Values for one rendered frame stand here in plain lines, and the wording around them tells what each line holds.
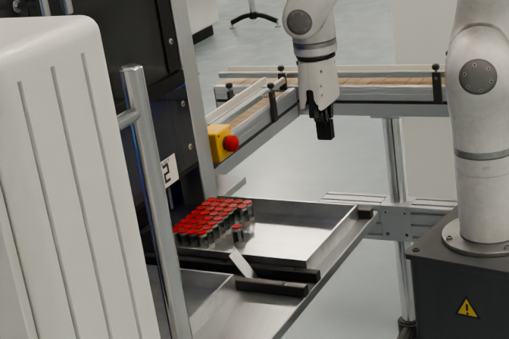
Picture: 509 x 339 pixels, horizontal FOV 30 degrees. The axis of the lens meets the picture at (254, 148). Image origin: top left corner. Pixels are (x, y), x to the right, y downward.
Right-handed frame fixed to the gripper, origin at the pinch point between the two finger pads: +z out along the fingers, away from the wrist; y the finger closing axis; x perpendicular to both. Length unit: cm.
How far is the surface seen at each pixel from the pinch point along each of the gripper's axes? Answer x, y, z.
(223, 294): -8.9, 32.8, 20.5
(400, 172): -18, -87, 45
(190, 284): -18.7, 28.4, 21.7
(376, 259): -55, -151, 110
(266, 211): -19.1, -5.6, 21.8
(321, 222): -4.7, -2.7, 22.1
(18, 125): 20, 104, -38
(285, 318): 4.6, 35.0, 22.3
